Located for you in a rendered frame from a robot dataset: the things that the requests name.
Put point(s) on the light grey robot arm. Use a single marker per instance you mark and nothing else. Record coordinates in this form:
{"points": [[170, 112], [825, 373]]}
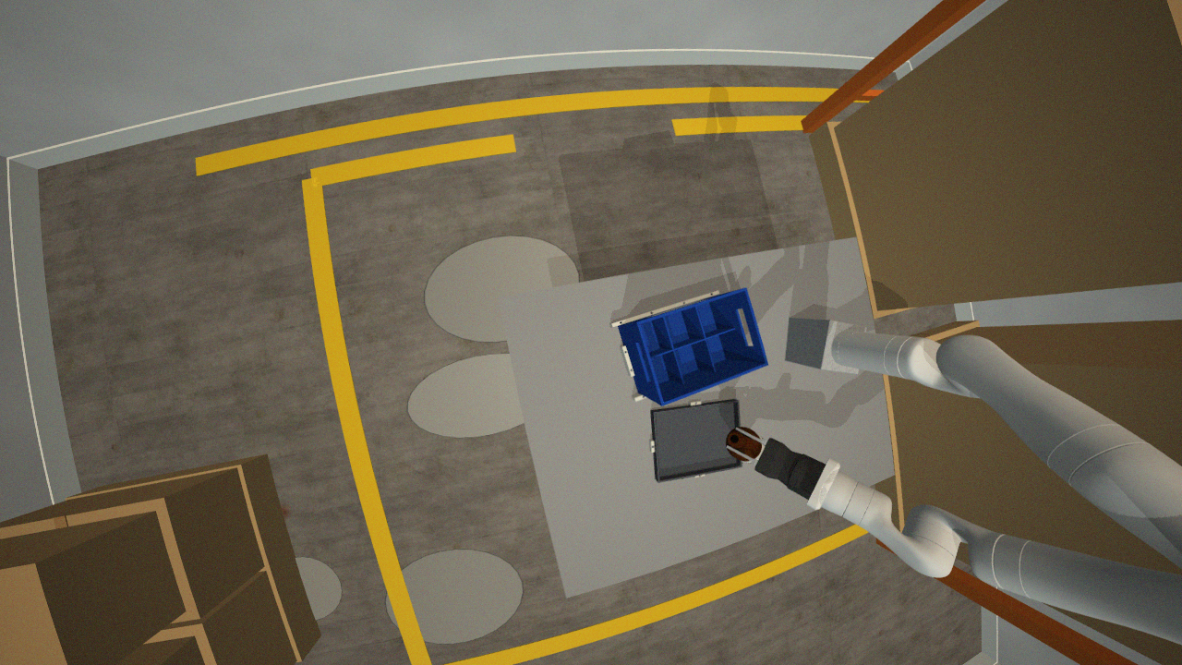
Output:
{"points": [[1125, 477]]}

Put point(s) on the blue divided crate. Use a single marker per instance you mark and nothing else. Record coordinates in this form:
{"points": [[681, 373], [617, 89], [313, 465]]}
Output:
{"points": [[666, 335]]}

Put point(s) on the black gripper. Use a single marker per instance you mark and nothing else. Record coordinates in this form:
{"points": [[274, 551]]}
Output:
{"points": [[804, 475]]}

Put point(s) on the brown glass bottle with white label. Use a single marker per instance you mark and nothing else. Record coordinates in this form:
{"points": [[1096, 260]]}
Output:
{"points": [[750, 447]]}

